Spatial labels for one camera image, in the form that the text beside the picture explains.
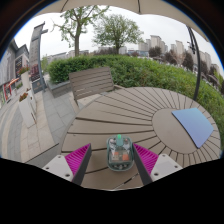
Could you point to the thin-crowned tree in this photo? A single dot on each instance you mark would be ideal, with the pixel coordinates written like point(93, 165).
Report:
point(77, 36)

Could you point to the beige patio umbrella canopy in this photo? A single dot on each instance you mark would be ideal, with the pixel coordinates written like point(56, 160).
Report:
point(110, 4)

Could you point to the tall grey sign pillar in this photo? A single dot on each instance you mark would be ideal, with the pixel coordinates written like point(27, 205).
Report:
point(35, 56)

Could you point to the distant high-rise buildings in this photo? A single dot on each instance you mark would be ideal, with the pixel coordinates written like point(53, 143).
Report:
point(155, 41)

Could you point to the grey shopfront building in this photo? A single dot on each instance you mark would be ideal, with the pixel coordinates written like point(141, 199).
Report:
point(11, 71)

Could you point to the brown slatted outdoor chair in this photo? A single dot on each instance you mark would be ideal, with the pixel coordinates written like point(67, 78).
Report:
point(91, 81)

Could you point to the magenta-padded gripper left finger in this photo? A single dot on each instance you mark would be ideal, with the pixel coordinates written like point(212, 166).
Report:
point(77, 158)

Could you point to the white planter with flowers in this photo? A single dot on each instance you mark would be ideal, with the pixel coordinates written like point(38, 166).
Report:
point(25, 78)
point(26, 111)

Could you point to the blue mouse pad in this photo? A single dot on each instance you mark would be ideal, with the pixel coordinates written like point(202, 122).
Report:
point(195, 126)

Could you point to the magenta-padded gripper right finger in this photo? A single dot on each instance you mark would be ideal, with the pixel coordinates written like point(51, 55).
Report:
point(146, 158)

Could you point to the dark curved umbrella pole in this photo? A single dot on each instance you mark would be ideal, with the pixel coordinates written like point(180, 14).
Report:
point(198, 73)

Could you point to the dense-crowned tree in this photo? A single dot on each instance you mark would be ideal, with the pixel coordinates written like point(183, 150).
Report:
point(116, 31)

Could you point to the green hedge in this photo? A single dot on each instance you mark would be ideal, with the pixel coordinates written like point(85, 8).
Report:
point(150, 71)

